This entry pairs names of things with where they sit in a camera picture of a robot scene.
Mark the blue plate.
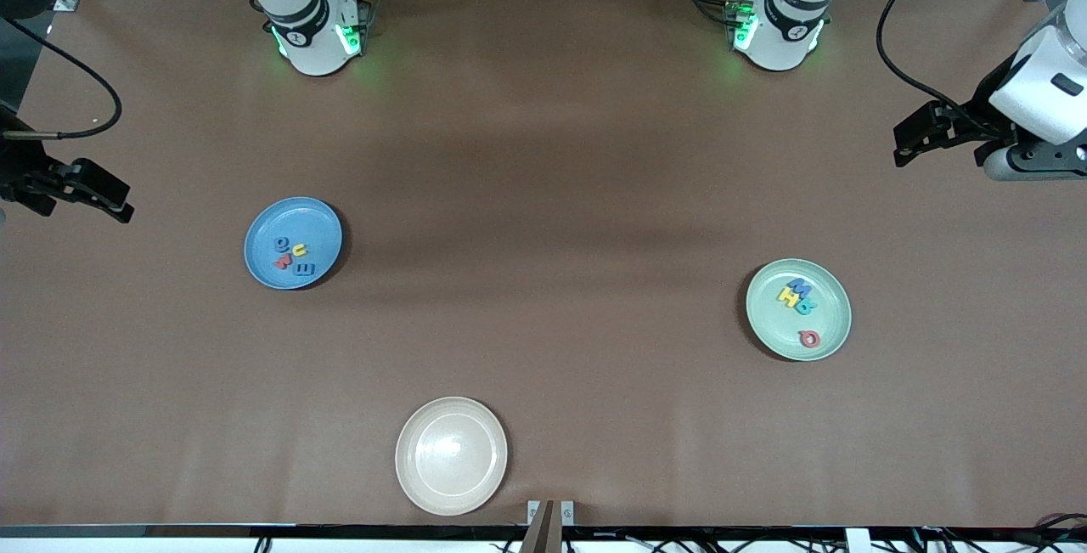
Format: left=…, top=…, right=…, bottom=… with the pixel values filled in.
left=244, top=197, right=345, bottom=291

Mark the mint green plate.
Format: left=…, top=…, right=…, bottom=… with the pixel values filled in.
left=746, top=258, right=853, bottom=363

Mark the beige plate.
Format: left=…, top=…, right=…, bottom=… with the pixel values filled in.
left=395, top=397, right=510, bottom=516

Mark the table edge rail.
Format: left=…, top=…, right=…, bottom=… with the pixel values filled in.
left=0, top=524, right=1087, bottom=553

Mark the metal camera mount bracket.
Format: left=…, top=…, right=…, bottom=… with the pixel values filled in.
left=527, top=499, right=575, bottom=553

